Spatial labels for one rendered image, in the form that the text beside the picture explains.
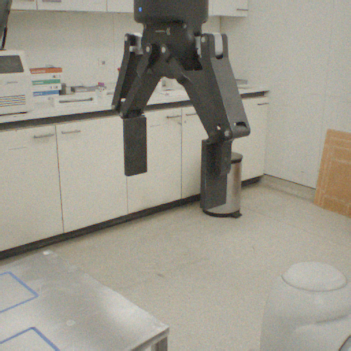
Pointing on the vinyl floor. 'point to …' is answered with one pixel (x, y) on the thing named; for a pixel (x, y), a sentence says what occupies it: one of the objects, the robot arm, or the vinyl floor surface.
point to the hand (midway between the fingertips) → (171, 179)
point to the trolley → (70, 310)
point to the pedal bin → (234, 178)
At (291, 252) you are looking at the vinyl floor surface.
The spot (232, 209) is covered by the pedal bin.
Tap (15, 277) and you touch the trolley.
